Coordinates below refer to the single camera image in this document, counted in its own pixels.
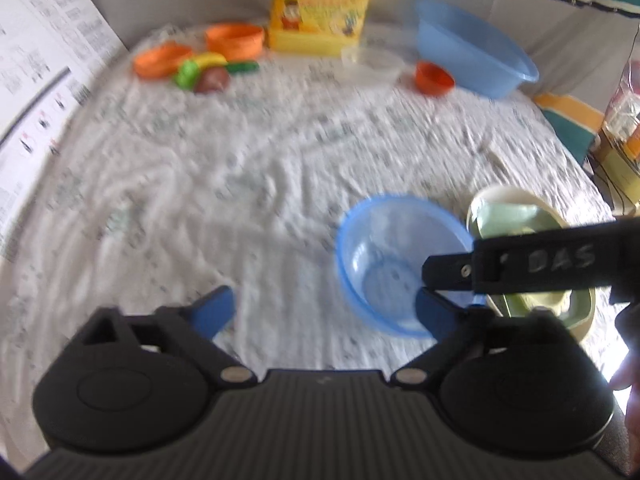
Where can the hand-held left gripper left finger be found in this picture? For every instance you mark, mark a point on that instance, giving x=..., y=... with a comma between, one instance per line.
x=215, y=310

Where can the cream round plate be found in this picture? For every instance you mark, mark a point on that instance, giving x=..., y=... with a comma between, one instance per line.
x=500, y=192

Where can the teal and yellow striped cloth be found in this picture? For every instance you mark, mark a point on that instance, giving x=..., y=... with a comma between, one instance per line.
x=567, y=125

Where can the orange toy pot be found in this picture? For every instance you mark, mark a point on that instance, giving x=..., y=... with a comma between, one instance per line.
x=235, y=39

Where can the small orange bowl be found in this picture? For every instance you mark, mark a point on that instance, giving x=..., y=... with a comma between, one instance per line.
x=434, y=77

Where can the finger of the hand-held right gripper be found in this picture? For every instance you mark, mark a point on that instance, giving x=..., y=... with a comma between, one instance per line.
x=447, y=271

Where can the orange toy dish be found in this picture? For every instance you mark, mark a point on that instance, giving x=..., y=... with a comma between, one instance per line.
x=160, y=60

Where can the light green toy vegetable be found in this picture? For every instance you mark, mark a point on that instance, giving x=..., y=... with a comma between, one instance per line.
x=186, y=75

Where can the clear plastic bowl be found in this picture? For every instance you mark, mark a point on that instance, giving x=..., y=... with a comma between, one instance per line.
x=372, y=62

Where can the grey star-trimmed bed bumper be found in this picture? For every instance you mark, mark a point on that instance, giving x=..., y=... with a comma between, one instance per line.
x=550, y=15

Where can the clear plastic bag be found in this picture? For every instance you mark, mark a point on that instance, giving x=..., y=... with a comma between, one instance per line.
x=622, y=135

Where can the green square plate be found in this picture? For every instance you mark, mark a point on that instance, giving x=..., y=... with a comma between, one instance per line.
x=525, y=220

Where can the yellow detergent jug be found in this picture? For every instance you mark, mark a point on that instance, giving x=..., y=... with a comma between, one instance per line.
x=320, y=10

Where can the person's right hand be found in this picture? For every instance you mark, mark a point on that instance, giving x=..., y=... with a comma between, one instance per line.
x=629, y=377

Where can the white printed blanket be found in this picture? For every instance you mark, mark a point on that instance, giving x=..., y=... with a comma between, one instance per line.
x=200, y=175

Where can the blue translucent bowl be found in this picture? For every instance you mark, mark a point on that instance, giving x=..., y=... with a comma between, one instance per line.
x=380, y=240

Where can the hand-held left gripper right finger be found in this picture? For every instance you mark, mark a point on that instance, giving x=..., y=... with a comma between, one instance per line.
x=433, y=314

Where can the white instruction sheet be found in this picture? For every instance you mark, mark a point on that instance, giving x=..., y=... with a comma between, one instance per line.
x=35, y=75

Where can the green toy cucumber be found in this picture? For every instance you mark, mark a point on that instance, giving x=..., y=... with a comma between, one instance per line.
x=243, y=66

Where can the blue plastic basin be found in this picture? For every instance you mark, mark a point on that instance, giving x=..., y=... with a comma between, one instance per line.
x=470, y=45

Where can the yellow toy banana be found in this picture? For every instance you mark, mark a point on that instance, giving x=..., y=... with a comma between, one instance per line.
x=210, y=59

